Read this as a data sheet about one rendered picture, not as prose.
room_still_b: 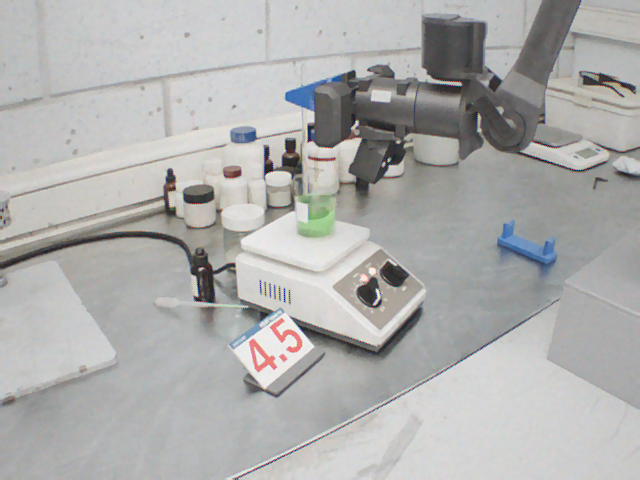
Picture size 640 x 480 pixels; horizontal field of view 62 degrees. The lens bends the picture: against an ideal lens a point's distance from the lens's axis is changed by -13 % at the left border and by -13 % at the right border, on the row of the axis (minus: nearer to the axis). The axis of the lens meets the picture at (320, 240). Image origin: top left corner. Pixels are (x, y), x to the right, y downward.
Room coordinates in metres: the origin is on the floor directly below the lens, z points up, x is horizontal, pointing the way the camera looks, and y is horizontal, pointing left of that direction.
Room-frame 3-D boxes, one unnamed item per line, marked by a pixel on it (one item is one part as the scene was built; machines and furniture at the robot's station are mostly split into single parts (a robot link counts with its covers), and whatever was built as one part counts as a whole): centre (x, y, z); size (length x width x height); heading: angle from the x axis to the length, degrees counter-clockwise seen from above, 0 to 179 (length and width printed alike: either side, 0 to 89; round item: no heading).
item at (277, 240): (0.67, 0.02, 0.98); 0.12 x 0.12 x 0.01; 57
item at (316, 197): (0.68, 0.00, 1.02); 0.06 x 0.05 x 0.08; 168
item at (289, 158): (1.11, 0.06, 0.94); 0.04 x 0.04 x 0.09
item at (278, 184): (1.00, 0.07, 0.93); 0.05 x 0.05 x 0.05
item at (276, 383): (0.52, 0.04, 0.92); 0.09 x 0.06 x 0.04; 147
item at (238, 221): (0.76, 0.11, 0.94); 0.06 x 0.06 x 0.08
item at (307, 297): (0.65, -0.01, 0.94); 0.22 x 0.13 x 0.08; 57
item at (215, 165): (0.98, 0.18, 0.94); 0.03 x 0.03 x 0.09
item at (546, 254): (0.80, -0.32, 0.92); 0.10 x 0.03 x 0.04; 39
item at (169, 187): (0.97, 0.26, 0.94); 0.03 x 0.03 x 0.08
